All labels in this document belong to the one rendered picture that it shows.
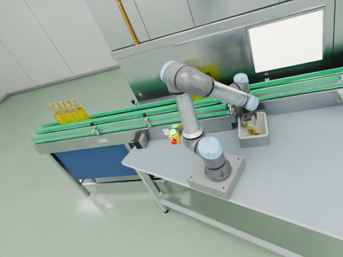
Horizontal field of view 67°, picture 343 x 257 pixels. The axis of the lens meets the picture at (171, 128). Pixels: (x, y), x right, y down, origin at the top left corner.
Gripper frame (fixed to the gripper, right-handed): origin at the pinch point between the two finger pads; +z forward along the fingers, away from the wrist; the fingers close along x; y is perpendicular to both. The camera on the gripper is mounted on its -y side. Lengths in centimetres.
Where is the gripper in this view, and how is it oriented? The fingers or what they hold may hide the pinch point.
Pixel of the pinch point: (249, 125)
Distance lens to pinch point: 170.4
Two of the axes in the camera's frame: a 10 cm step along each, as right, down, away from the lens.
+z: 3.3, 7.3, 6.0
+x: -9.2, 1.2, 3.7
